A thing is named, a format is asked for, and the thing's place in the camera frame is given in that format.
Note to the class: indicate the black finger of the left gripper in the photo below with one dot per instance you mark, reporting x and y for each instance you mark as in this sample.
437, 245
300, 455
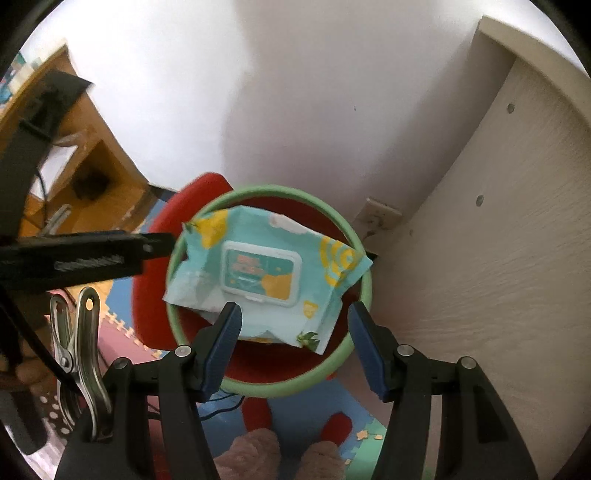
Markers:
35, 264

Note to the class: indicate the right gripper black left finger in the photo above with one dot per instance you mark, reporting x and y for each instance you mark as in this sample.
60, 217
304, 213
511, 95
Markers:
187, 376

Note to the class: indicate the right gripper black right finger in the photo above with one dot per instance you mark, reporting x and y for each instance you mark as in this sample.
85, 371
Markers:
398, 375

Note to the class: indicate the teal wet wipes pack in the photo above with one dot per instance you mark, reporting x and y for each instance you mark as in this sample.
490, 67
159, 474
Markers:
287, 279

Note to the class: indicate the person's left hand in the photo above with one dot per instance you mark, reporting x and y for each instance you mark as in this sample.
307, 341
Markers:
31, 373

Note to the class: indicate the white paper on desk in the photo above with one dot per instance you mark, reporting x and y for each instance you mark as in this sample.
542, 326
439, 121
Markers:
53, 166

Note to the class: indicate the colourful foam floor mat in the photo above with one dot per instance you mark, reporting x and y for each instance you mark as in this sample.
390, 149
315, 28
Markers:
297, 418

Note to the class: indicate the red bin lid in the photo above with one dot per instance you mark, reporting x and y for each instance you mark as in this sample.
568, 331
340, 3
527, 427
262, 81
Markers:
149, 314

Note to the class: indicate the red bin green rim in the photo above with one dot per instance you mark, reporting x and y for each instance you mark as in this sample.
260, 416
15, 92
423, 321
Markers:
273, 369

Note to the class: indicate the pink fuzzy left slipper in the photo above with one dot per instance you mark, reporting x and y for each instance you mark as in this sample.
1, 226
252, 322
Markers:
255, 455

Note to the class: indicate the pink fuzzy slipper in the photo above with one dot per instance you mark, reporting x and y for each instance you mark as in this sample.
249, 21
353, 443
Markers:
255, 455
321, 461

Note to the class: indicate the right metal spring clamp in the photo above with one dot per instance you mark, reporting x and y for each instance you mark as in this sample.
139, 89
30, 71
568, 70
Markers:
75, 343

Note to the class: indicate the pink fuzzy right slipper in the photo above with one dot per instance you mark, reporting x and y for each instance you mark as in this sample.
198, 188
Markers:
321, 461

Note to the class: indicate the polka dot fabric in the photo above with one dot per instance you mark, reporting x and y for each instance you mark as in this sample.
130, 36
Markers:
53, 410

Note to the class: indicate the white wooden bed frame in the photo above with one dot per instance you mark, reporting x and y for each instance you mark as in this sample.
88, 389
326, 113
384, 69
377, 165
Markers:
496, 262

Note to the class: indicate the white wall socket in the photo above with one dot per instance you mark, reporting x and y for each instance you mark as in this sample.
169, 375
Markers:
376, 217

